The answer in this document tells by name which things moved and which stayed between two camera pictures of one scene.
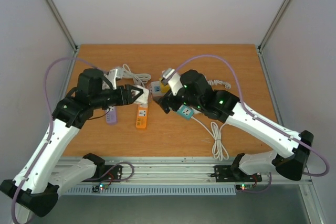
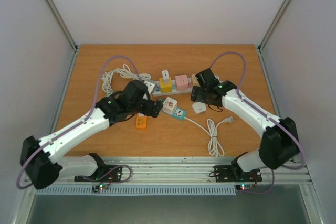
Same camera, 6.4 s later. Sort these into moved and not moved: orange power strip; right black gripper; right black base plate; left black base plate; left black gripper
Moved: left black gripper; right black gripper
Not moved: orange power strip; right black base plate; left black base plate
